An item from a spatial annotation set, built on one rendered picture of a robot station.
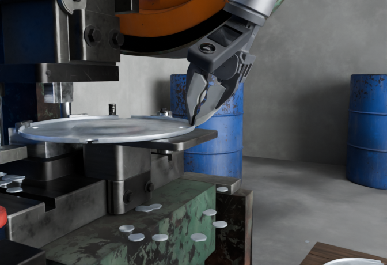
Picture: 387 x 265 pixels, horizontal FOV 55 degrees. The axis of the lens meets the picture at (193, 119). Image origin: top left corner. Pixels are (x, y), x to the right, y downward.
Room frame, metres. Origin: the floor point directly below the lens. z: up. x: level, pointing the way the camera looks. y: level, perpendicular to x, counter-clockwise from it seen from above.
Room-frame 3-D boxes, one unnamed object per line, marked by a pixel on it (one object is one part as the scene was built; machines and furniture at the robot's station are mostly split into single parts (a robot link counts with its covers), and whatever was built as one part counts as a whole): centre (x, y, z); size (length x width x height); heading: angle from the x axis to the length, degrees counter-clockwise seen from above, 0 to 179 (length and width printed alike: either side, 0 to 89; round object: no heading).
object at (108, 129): (0.64, 0.14, 0.78); 0.29 x 0.29 x 0.01
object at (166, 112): (0.79, 0.06, 0.75); 0.03 x 0.03 x 0.10; 63
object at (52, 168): (0.70, 0.26, 0.72); 0.20 x 0.16 x 0.03; 153
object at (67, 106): (0.79, 0.27, 0.81); 0.02 x 0.02 x 0.14
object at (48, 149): (0.69, 0.25, 0.76); 0.15 x 0.09 x 0.05; 153
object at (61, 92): (0.69, 0.25, 0.84); 0.05 x 0.03 x 0.04; 153
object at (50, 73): (0.70, 0.26, 0.86); 0.20 x 0.16 x 0.05; 153
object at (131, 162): (0.61, 0.10, 0.72); 0.25 x 0.14 x 0.14; 63
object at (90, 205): (0.69, 0.25, 0.68); 0.45 x 0.30 x 0.06; 153
